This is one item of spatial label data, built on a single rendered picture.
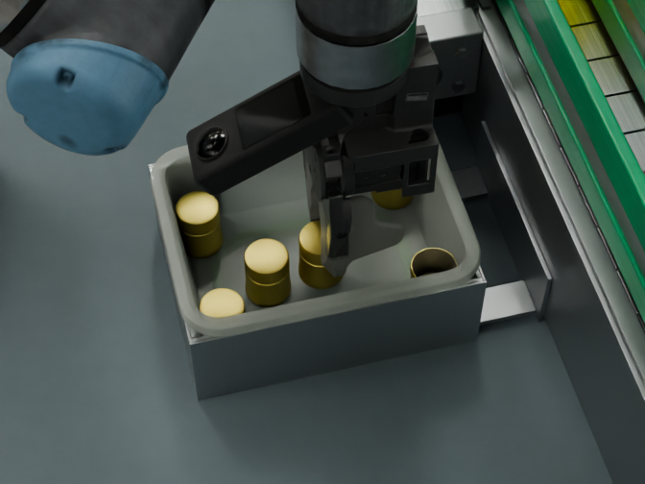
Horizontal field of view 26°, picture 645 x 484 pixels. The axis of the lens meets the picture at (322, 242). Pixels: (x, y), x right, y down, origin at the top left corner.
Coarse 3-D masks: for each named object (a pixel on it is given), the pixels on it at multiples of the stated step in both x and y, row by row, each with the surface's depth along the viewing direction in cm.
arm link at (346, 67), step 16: (416, 16) 85; (304, 32) 85; (304, 48) 86; (320, 48) 85; (336, 48) 84; (352, 48) 84; (368, 48) 84; (384, 48) 84; (400, 48) 85; (304, 64) 87; (320, 64) 86; (336, 64) 85; (352, 64) 85; (368, 64) 85; (384, 64) 85; (400, 64) 86; (320, 80) 87; (336, 80) 86; (352, 80) 86; (368, 80) 86; (384, 80) 86
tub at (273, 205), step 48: (240, 192) 112; (288, 192) 113; (432, 192) 108; (240, 240) 111; (288, 240) 111; (432, 240) 110; (192, 288) 102; (240, 288) 108; (336, 288) 108; (384, 288) 100; (432, 288) 100
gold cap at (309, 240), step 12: (312, 228) 105; (300, 240) 104; (312, 240) 104; (300, 252) 105; (312, 252) 103; (300, 264) 106; (312, 264) 105; (300, 276) 107; (312, 276) 106; (324, 276) 105; (324, 288) 107
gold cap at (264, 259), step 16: (272, 240) 106; (256, 256) 105; (272, 256) 105; (288, 256) 105; (256, 272) 104; (272, 272) 104; (288, 272) 106; (256, 288) 106; (272, 288) 105; (288, 288) 107; (256, 304) 107; (272, 304) 107
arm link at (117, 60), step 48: (0, 0) 71; (48, 0) 72; (96, 0) 73; (144, 0) 74; (192, 0) 77; (48, 48) 72; (96, 48) 72; (144, 48) 74; (48, 96) 73; (96, 96) 72; (144, 96) 74; (96, 144) 75
